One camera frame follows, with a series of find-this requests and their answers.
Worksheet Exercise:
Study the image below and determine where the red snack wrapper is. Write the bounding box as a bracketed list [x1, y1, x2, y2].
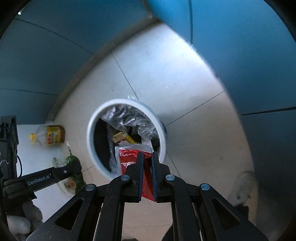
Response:
[115, 144, 155, 202]

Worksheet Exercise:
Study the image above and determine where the clear plastic bin liner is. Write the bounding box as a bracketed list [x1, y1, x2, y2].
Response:
[101, 104, 159, 141]

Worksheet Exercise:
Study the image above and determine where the yellow oil bottle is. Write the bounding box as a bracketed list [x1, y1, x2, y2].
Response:
[30, 125, 66, 146]

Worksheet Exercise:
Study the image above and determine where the white round trash bin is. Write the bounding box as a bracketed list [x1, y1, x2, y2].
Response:
[86, 98, 167, 180]

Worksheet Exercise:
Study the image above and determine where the white gloved left hand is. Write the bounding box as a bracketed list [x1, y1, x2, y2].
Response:
[7, 201, 43, 240]

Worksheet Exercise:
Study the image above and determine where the pink and yellow box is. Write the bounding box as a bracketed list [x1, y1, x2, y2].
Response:
[112, 132, 136, 144]

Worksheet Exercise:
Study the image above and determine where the blue kitchen cabinet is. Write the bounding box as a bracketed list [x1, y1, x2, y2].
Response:
[1, 1, 295, 219]

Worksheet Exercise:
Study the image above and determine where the right grey slipper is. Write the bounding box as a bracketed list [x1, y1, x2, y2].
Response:
[227, 171, 256, 206]

